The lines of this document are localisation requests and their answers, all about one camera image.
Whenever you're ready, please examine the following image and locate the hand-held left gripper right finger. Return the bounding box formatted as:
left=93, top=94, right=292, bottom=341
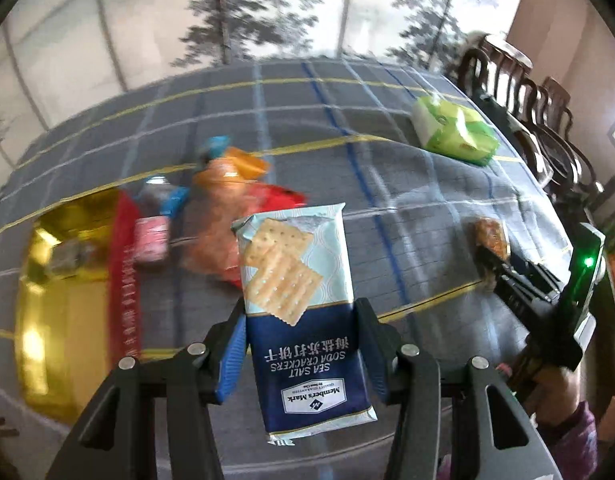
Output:
left=354, top=297, right=558, bottom=480

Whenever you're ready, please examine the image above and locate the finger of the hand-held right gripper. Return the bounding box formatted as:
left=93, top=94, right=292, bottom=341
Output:
left=475, top=245, right=541, bottom=321
left=510, top=254, right=563, bottom=303

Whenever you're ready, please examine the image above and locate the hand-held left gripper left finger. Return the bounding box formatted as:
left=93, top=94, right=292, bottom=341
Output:
left=46, top=296, right=260, bottom=480

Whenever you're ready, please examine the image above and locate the small brown snack packet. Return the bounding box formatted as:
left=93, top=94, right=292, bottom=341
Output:
left=475, top=217, right=511, bottom=263

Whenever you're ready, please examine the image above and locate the blue soda cracker packet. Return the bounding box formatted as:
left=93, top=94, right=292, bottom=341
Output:
left=232, top=202, right=378, bottom=445

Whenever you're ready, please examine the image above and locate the red snack packet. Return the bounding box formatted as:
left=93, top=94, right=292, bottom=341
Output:
left=222, top=182, right=308, bottom=291

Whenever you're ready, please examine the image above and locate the red and gold box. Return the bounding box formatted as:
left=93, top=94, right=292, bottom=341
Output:
left=14, top=187, right=143, bottom=423

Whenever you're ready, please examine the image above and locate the person's right forearm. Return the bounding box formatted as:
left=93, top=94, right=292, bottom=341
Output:
left=535, top=400, right=601, bottom=480

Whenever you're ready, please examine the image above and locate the person's right hand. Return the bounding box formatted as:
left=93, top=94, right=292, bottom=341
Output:
left=495, top=360, right=585, bottom=428

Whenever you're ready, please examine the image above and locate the grey plaid tablecloth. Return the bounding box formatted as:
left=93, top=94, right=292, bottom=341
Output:
left=0, top=57, right=613, bottom=480

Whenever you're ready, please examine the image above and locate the small pink snack packet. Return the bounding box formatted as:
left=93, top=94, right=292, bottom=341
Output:
left=132, top=215, right=170, bottom=266

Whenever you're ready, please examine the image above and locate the dark wooden chair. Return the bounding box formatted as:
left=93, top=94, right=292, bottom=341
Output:
left=455, top=34, right=534, bottom=96
left=507, top=76, right=605, bottom=201

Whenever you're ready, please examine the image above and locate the orange snack packet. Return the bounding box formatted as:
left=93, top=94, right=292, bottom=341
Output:
left=180, top=147, right=270, bottom=281

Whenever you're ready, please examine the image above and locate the silver snack packet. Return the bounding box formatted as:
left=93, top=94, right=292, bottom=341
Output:
left=44, top=237, right=95, bottom=278

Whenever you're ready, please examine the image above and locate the blue-tipped snack packet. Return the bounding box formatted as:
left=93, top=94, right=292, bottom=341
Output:
left=196, top=135, right=234, bottom=162

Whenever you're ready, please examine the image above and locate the painted folding screen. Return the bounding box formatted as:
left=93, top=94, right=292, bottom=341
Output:
left=0, top=0, right=531, bottom=206

